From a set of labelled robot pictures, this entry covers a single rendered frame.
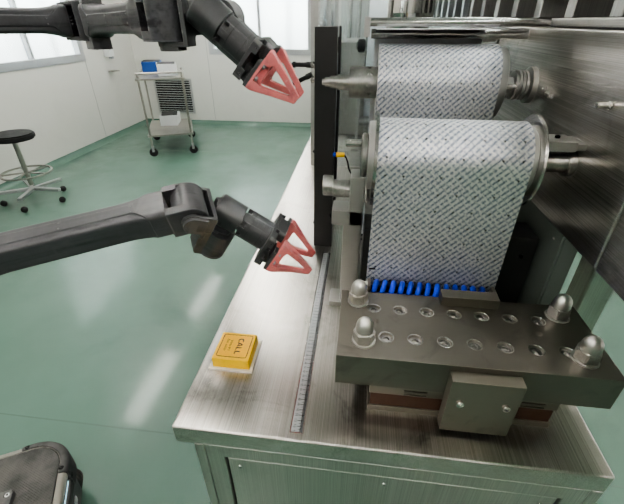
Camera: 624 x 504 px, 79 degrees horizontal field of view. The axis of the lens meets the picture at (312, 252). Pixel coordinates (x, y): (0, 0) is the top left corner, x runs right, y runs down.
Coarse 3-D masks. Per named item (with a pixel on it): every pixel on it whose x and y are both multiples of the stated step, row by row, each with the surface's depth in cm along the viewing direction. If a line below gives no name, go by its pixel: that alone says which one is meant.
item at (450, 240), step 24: (384, 216) 65; (408, 216) 64; (432, 216) 64; (456, 216) 63; (480, 216) 62; (504, 216) 62; (384, 240) 67; (408, 240) 66; (432, 240) 66; (456, 240) 65; (480, 240) 65; (504, 240) 64; (384, 264) 70; (408, 264) 69; (432, 264) 68; (456, 264) 68; (480, 264) 67
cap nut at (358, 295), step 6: (354, 282) 64; (360, 282) 64; (354, 288) 64; (360, 288) 63; (366, 288) 64; (354, 294) 64; (360, 294) 64; (366, 294) 65; (348, 300) 66; (354, 300) 64; (360, 300) 64; (366, 300) 65; (354, 306) 65; (360, 306) 65
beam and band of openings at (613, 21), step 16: (480, 0) 128; (496, 0) 115; (512, 0) 103; (528, 0) 90; (544, 0) 78; (560, 0) 78; (576, 0) 65; (592, 0) 65; (608, 0) 65; (480, 16) 120; (496, 16) 105; (512, 16) 94; (528, 16) 92; (544, 16) 79; (560, 16) 79; (576, 16) 66; (592, 16) 66; (608, 16) 66
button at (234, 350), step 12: (228, 336) 74; (240, 336) 74; (252, 336) 74; (216, 348) 71; (228, 348) 71; (240, 348) 71; (252, 348) 71; (216, 360) 69; (228, 360) 69; (240, 360) 69
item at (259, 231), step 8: (248, 216) 67; (256, 216) 68; (280, 216) 72; (248, 224) 67; (256, 224) 67; (264, 224) 68; (272, 224) 69; (240, 232) 67; (248, 232) 67; (256, 232) 67; (264, 232) 67; (272, 232) 66; (248, 240) 68; (256, 240) 68; (264, 240) 68; (272, 240) 65; (264, 248) 66; (256, 256) 68
